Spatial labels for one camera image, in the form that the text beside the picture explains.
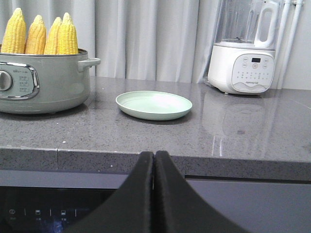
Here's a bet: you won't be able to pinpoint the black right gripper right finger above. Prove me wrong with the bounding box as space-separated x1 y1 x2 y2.
154 151 246 233

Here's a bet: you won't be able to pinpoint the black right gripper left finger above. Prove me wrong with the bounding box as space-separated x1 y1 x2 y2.
65 151 154 233

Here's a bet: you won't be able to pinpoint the yellow corn cob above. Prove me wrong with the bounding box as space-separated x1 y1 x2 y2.
44 17 62 55
1 8 26 54
57 12 78 55
25 15 47 55

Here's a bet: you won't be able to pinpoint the black disinfection drawer cabinet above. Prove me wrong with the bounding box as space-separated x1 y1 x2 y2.
0 170 311 233

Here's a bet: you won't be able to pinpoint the light green plate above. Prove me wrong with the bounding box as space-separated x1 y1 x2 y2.
115 91 192 121

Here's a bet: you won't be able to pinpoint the green electric cooking pot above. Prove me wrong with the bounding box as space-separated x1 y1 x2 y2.
0 49 101 114

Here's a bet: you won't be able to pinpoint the grey curtain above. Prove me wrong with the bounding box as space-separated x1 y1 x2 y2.
0 0 221 83

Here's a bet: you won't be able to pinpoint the white wall pipes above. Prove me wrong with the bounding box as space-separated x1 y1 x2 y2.
276 0 304 89

